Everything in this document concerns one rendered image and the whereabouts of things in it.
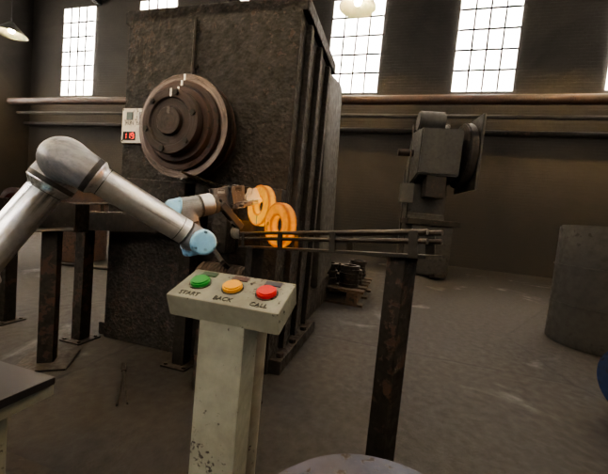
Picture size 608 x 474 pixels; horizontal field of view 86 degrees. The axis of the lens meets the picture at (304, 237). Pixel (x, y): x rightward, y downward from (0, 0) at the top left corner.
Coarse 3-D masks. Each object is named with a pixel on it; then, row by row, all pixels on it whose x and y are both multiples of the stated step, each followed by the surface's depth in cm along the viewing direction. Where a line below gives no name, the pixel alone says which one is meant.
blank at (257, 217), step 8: (264, 192) 121; (272, 192) 121; (264, 200) 121; (272, 200) 120; (248, 208) 129; (256, 208) 128; (264, 208) 120; (248, 216) 129; (256, 216) 125; (264, 216) 120; (256, 224) 124
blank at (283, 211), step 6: (276, 204) 114; (282, 204) 111; (288, 204) 113; (270, 210) 116; (276, 210) 114; (282, 210) 110; (288, 210) 109; (270, 216) 116; (276, 216) 115; (282, 216) 110; (288, 216) 108; (294, 216) 109; (264, 222) 119; (270, 222) 116; (276, 222) 117; (282, 222) 110; (288, 222) 108; (294, 222) 109; (264, 228) 119; (270, 228) 116; (276, 228) 117; (282, 228) 110; (288, 228) 108; (294, 228) 109; (276, 246) 113; (282, 246) 113
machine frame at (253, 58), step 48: (288, 0) 149; (144, 48) 170; (240, 48) 156; (288, 48) 149; (144, 96) 171; (240, 96) 157; (288, 96) 150; (240, 144) 158; (288, 144) 151; (192, 192) 167; (288, 192) 155; (144, 240) 168; (144, 288) 169; (144, 336) 170; (192, 336) 162; (288, 336) 182
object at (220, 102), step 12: (204, 84) 145; (216, 96) 143; (144, 108) 154; (228, 108) 147; (228, 120) 143; (228, 132) 145; (144, 144) 154; (216, 144) 144; (228, 144) 148; (216, 156) 144; (156, 168) 153; (168, 168) 151; (192, 168) 148; (204, 168) 146
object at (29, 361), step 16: (0, 208) 129; (64, 208) 152; (80, 208) 142; (48, 224) 150; (64, 224) 152; (80, 224) 144; (48, 240) 140; (48, 256) 140; (48, 272) 141; (48, 288) 141; (48, 304) 142; (48, 320) 143; (48, 336) 143; (32, 352) 152; (48, 352) 144; (64, 352) 155; (32, 368) 138; (48, 368) 140; (64, 368) 141
